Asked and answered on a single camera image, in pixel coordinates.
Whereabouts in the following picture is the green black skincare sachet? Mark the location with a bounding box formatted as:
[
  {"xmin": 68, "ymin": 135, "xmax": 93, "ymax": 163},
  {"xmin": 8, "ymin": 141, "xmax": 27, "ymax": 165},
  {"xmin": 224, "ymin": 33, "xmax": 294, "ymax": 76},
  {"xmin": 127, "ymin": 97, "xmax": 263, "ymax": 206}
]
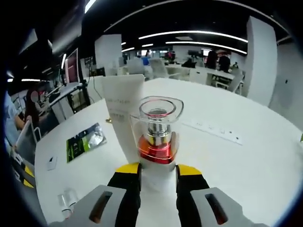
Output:
[{"xmin": 66, "ymin": 122, "xmax": 108, "ymax": 164}]

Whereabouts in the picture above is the pump skincare bottle red collar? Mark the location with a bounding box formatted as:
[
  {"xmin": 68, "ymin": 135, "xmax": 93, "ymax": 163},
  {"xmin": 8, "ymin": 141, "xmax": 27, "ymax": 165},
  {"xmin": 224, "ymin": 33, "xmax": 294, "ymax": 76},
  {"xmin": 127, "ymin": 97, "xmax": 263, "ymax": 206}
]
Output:
[{"xmin": 129, "ymin": 96, "xmax": 184, "ymax": 227}]

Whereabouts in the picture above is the pink screen monitor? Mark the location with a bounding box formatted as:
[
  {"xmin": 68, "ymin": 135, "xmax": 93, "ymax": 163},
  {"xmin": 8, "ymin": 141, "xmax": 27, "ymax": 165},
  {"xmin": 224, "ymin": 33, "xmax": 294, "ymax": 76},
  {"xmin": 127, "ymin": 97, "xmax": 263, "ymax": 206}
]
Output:
[{"xmin": 64, "ymin": 48, "xmax": 80, "ymax": 84}]

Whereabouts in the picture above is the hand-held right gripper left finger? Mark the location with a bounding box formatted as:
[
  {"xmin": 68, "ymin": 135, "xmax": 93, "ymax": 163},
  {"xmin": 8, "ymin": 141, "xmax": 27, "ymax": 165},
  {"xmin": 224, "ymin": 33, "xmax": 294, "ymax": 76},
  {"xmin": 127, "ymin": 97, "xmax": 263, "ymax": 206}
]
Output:
[{"xmin": 48, "ymin": 162, "xmax": 143, "ymax": 227}]

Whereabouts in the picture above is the white standing desk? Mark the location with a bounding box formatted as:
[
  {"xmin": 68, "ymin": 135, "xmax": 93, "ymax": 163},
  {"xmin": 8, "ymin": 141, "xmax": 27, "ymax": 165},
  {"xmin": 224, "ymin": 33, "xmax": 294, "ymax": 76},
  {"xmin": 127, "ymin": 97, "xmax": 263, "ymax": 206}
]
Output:
[{"xmin": 48, "ymin": 81, "xmax": 91, "ymax": 114}]

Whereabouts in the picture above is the clear plastic skincare sachet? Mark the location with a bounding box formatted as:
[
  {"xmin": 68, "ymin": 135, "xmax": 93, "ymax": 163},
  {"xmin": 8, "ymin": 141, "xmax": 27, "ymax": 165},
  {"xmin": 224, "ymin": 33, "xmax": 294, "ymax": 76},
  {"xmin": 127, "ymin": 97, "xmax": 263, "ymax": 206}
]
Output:
[{"xmin": 46, "ymin": 155, "xmax": 58, "ymax": 172}]

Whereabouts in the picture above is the white skincare tube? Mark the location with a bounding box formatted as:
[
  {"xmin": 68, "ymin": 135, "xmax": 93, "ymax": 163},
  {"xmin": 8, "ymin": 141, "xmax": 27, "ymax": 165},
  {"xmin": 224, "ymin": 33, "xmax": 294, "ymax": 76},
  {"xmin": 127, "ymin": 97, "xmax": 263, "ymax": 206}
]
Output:
[{"xmin": 101, "ymin": 74, "xmax": 145, "ymax": 164}]

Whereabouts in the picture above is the person in light shirt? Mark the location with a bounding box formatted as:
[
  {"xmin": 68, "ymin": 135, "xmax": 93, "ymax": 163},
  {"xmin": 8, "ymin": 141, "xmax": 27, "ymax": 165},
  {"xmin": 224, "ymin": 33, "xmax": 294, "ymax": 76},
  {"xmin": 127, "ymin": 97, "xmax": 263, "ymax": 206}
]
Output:
[{"xmin": 3, "ymin": 92, "xmax": 26, "ymax": 147}]

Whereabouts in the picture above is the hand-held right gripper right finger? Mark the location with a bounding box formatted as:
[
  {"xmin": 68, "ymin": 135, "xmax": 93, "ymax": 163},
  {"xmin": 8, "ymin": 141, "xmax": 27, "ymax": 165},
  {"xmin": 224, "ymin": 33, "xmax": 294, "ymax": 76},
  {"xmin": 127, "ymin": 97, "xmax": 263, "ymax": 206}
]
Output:
[{"xmin": 175, "ymin": 164, "xmax": 269, "ymax": 227}]

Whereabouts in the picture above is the clear skincare bottle red label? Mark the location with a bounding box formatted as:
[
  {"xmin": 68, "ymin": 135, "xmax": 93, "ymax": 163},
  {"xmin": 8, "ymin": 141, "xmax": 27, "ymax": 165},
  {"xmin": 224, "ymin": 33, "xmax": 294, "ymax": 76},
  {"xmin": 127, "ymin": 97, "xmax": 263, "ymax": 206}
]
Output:
[{"xmin": 57, "ymin": 187, "xmax": 80, "ymax": 220}]

